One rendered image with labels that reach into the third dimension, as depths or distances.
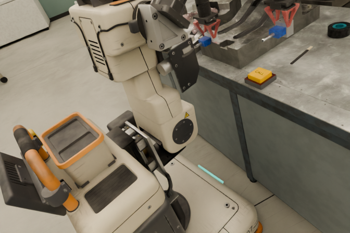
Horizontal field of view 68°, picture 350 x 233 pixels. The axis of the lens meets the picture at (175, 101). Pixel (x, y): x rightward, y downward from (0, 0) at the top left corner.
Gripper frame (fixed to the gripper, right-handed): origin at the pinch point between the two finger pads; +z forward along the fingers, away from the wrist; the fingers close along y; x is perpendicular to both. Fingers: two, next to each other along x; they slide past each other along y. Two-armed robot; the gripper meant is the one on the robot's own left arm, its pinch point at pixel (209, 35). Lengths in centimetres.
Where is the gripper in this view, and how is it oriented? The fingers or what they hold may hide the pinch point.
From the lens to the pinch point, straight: 120.4
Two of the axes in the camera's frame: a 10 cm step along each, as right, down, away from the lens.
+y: -5.1, -3.7, 7.8
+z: 2.7, 7.9, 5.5
